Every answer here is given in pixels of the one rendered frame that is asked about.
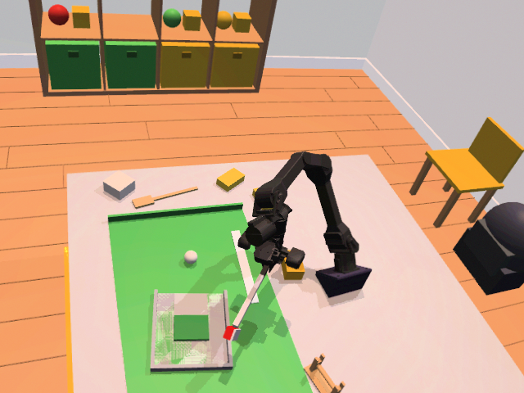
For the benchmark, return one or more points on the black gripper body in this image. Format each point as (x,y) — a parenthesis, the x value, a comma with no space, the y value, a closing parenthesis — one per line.
(294,258)

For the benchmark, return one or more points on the white golf ball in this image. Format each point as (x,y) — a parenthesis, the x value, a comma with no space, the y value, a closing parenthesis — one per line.
(190,257)

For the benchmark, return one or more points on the green putting mat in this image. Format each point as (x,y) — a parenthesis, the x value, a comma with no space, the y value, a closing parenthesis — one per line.
(148,254)

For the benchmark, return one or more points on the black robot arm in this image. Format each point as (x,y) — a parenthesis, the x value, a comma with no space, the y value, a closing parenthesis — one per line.
(338,237)

